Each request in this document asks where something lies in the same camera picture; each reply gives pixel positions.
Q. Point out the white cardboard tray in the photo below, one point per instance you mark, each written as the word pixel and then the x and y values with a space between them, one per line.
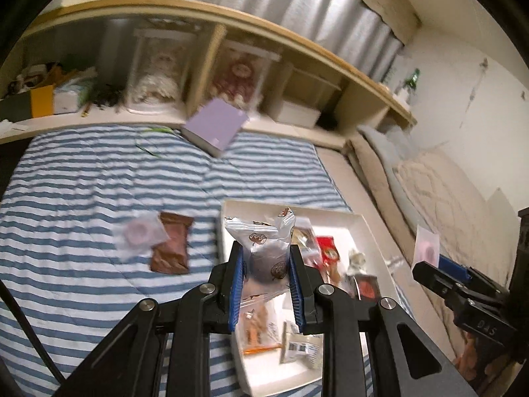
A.
pixel 268 370

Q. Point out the green bottle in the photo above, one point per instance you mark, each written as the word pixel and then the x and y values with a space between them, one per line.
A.
pixel 414 78

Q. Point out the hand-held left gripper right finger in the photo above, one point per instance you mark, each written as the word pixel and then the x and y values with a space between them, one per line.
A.
pixel 296 293

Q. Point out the yellow box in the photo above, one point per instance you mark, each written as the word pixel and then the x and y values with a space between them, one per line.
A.
pixel 43 101

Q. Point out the red doll display case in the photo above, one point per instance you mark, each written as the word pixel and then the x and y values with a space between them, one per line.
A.
pixel 241 74

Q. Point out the green plant stem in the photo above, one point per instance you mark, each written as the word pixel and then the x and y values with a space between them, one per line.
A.
pixel 157 130

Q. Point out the blue striped blanket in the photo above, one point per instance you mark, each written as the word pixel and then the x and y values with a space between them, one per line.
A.
pixel 82 173

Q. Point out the brown snacks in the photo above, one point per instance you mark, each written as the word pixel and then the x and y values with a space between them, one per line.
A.
pixel 256 322

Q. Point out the dark tangled object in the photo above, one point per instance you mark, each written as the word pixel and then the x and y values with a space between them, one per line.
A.
pixel 103 96

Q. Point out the pale tissue pack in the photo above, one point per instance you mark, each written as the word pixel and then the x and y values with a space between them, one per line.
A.
pixel 71 96

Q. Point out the silver wrapper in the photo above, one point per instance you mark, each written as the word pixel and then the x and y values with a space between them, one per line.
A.
pixel 357 259

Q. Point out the grey quilt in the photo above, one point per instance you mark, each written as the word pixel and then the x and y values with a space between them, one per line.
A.
pixel 382 149

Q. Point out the red snack packet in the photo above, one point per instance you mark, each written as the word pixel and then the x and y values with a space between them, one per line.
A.
pixel 327 250

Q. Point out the clear snack packet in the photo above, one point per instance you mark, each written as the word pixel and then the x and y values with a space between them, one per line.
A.
pixel 303 235

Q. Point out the person's right hand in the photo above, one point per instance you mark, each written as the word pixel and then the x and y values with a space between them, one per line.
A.
pixel 469 357

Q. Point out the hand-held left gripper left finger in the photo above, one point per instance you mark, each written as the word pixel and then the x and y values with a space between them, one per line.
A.
pixel 236 289

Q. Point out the clear packet with dark cookie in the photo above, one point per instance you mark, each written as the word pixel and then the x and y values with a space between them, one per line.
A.
pixel 264 240

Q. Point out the dark packet with red label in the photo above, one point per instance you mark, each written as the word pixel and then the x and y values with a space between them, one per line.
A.
pixel 365 288

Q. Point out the white storage box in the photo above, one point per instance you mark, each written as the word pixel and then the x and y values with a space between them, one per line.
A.
pixel 297 112

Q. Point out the beige barcode snack packet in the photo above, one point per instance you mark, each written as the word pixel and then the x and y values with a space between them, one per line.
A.
pixel 299 345

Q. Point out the dark green box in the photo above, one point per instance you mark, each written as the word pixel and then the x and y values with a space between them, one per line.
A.
pixel 15 107

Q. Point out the brown snack packet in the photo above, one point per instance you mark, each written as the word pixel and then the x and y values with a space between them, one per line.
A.
pixel 171 250

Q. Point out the long wooden shelf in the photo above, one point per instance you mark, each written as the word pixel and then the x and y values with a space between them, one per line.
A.
pixel 248 22

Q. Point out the purple book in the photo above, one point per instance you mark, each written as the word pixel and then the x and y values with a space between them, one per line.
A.
pixel 215 128

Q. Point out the beige bed sheet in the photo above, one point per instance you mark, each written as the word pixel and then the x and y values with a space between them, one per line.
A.
pixel 372 198

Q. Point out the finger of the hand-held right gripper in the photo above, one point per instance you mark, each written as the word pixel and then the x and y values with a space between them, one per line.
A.
pixel 454 265
pixel 430 278

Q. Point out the cream knitted blanket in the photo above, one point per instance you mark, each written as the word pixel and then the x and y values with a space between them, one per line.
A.
pixel 446 198

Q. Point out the cream doll display case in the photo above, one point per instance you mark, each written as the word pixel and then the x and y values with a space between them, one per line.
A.
pixel 159 74

